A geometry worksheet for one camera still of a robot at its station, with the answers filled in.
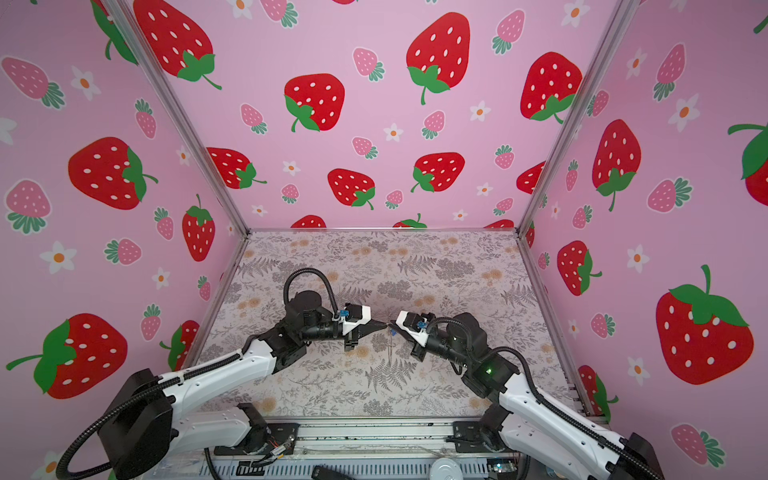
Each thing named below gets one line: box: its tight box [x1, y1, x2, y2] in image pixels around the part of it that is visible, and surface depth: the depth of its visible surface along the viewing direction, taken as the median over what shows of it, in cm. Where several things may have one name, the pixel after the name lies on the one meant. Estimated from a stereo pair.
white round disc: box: [429, 457, 464, 480], surface depth 67 cm
